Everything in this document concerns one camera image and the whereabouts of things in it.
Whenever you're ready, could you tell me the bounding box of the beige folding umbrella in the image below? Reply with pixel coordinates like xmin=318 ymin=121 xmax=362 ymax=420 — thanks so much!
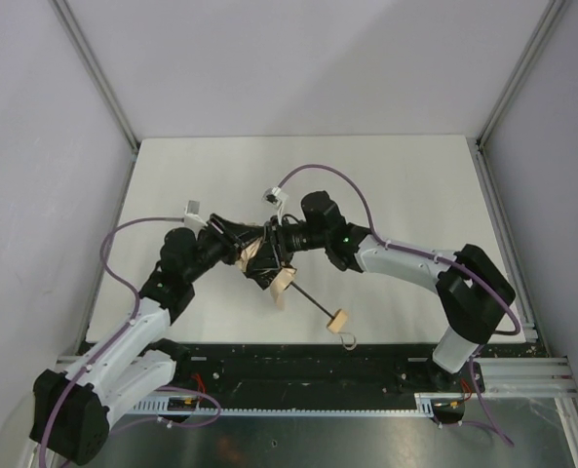
xmin=235 ymin=215 xmax=357 ymax=351

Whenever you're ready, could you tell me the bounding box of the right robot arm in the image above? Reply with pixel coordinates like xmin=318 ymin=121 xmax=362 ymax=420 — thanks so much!
xmin=237 ymin=191 xmax=516 ymax=374

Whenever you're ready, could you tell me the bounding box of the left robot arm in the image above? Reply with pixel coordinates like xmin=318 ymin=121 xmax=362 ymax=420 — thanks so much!
xmin=30 ymin=215 xmax=268 ymax=467

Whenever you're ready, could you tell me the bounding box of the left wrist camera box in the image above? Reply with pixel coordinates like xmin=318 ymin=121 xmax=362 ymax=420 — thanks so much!
xmin=183 ymin=200 xmax=206 ymax=235

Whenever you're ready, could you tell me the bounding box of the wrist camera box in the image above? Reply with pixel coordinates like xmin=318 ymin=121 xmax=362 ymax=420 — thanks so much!
xmin=261 ymin=186 xmax=289 ymax=219
xmin=183 ymin=200 xmax=206 ymax=235

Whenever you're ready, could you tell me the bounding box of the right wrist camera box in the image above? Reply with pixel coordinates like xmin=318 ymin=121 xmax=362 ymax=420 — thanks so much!
xmin=261 ymin=186 xmax=289 ymax=219

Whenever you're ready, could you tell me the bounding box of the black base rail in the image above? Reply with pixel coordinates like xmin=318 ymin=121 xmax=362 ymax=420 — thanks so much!
xmin=173 ymin=344 xmax=483 ymax=411

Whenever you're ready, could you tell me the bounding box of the grey slotted cable duct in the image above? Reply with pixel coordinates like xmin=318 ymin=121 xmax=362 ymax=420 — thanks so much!
xmin=127 ymin=391 xmax=464 ymax=419

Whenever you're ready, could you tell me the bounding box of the left aluminium corner post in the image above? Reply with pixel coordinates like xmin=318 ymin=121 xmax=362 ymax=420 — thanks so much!
xmin=49 ymin=0 xmax=140 ymax=154

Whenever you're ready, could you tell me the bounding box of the aluminium corner post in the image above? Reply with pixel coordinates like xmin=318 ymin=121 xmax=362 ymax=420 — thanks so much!
xmin=49 ymin=0 xmax=140 ymax=154
xmin=476 ymin=0 xmax=570 ymax=150

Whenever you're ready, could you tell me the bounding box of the right aluminium corner post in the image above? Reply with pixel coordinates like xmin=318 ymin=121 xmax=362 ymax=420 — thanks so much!
xmin=476 ymin=0 xmax=570 ymax=150

